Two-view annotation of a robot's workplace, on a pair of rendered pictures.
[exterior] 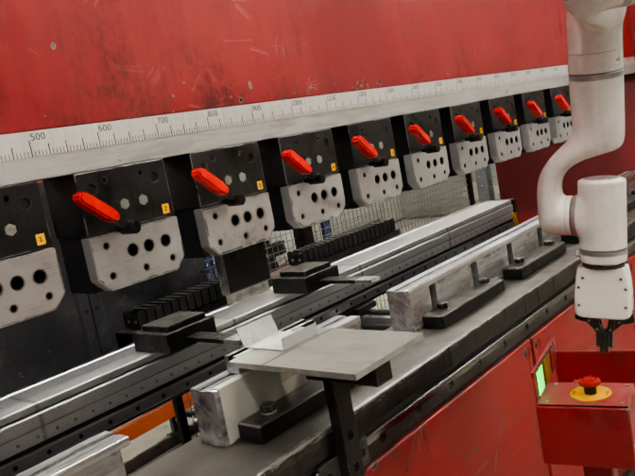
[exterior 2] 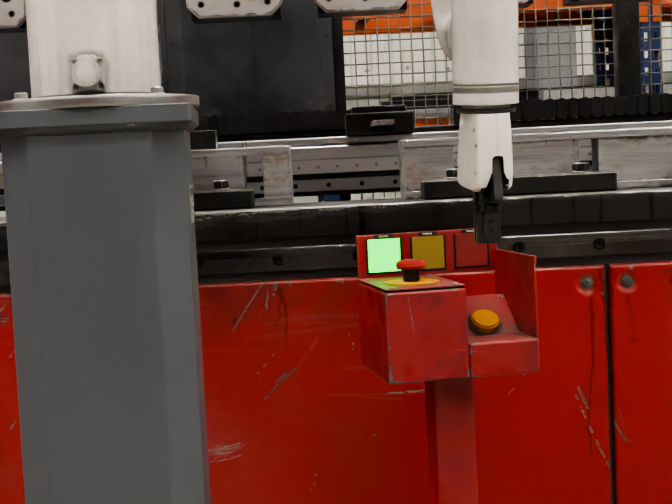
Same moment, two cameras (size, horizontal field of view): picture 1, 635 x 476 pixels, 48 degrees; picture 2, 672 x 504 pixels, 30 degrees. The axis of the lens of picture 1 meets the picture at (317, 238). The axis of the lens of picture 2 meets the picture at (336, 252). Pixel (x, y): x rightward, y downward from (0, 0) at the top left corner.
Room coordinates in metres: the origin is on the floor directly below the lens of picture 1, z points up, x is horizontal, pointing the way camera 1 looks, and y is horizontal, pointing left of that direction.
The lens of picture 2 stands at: (0.10, -1.59, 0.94)
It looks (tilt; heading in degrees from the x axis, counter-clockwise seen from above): 4 degrees down; 48
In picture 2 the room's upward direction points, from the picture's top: 3 degrees counter-clockwise
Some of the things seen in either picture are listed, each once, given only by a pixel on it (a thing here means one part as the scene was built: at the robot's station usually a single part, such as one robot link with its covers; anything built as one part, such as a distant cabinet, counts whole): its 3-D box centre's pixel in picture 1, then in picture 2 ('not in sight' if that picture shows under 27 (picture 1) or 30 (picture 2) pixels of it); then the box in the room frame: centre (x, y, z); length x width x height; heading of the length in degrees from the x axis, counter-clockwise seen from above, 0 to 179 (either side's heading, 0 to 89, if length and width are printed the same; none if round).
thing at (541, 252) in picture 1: (536, 259); not in sight; (1.92, -0.58, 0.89); 0.30 x 0.05 x 0.03; 139
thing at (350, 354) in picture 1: (324, 349); not in sight; (1.11, 0.02, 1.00); 0.26 x 0.18 x 0.01; 49
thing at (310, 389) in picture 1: (310, 397); (158, 202); (1.20, 0.06, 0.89); 0.30 x 0.05 x 0.03; 139
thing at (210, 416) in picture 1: (287, 373); (171, 180); (1.25, 0.10, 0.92); 0.39 x 0.06 x 0.10; 139
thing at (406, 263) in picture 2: (590, 386); (411, 272); (1.25, -0.44, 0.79); 0.04 x 0.04 x 0.04
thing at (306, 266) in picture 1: (329, 276); (380, 119); (1.62, -0.01, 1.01); 0.26 x 0.12 x 0.05; 49
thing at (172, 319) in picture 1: (198, 331); not in sight; (1.32, 0.25, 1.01); 0.26 x 0.12 x 0.05; 49
